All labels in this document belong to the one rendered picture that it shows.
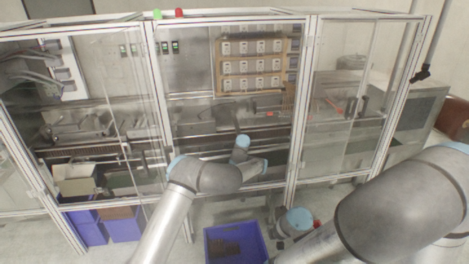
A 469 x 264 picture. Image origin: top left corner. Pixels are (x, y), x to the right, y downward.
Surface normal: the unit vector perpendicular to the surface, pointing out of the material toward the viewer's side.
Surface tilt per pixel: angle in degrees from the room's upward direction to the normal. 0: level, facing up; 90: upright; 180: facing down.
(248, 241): 0
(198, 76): 90
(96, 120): 90
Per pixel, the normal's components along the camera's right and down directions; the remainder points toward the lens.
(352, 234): -0.86, 0.01
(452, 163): 0.02, -0.83
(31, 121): 0.14, 0.48
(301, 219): 0.12, -0.68
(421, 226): -0.22, 0.05
